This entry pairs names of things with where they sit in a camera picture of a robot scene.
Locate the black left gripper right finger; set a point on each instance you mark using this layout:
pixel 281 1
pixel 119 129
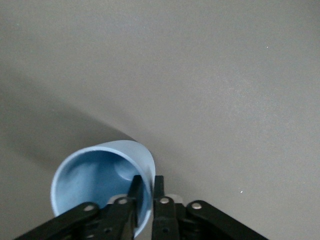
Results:
pixel 175 222

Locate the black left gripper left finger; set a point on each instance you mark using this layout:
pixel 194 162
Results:
pixel 112 220

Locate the light blue cup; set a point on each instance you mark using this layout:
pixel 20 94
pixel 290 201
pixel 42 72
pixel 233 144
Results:
pixel 95 177

